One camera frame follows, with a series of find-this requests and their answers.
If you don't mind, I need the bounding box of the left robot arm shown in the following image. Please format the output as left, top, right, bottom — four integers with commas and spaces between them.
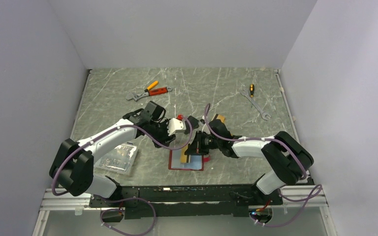
49, 101, 175, 207

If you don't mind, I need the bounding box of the clear plastic screw box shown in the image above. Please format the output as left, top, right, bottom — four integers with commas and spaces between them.
94, 143, 138, 175

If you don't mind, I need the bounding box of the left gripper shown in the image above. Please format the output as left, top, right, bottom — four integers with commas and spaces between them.
148, 118, 176, 148

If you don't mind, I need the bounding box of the aluminium frame rail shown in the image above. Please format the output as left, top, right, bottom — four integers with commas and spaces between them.
33, 185, 338, 236

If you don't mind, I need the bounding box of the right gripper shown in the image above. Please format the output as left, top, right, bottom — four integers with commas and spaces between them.
185, 130, 221, 155

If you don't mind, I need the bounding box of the silver open end wrench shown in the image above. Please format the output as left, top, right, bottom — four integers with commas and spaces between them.
240, 90, 271, 121

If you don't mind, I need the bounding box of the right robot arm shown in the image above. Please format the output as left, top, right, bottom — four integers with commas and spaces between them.
185, 119, 314, 204

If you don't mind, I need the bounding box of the red leather card holder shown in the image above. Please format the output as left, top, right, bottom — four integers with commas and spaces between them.
168, 150, 210, 171

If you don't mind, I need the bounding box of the orange black screwdriver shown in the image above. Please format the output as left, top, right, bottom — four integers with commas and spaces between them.
249, 84, 255, 98

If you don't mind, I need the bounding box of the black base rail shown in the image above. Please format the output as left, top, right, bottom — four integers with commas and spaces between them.
89, 184, 283, 219

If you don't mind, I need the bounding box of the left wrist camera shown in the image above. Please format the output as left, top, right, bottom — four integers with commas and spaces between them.
167, 118, 187, 136

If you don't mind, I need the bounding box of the red handled adjustable wrench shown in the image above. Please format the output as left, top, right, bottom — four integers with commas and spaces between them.
126, 87, 173, 102

